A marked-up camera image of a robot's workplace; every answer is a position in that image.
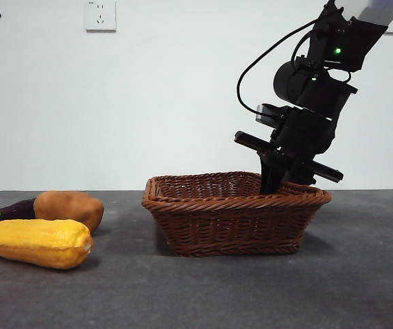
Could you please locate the purple eggplant with green stem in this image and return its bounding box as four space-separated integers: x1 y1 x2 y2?
0 197 38 230

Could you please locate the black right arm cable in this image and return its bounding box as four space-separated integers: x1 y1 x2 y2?
236 16 320 114

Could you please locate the brown potato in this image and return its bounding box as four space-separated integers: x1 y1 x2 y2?
33 191 105 234

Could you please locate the pale grey right camera box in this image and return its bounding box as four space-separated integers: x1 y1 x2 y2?
255 103 288 127

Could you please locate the brown wicker basket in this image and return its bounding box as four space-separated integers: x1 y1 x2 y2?
141 171 333 258

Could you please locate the yellow corn cob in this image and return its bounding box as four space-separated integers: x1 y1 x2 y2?
0 219 95 270

